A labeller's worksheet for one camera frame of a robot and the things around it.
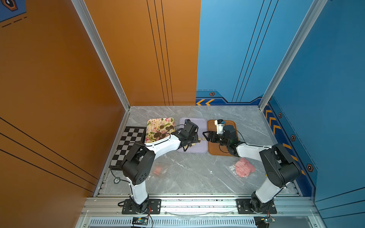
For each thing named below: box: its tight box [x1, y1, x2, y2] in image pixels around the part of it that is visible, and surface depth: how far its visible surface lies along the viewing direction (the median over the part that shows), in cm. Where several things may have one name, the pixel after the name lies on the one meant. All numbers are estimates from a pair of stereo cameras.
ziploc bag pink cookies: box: [225, 157, 257, 186], surface depth 85 cm
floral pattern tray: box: [145, 117, 176, 144], surface depth 110 cm
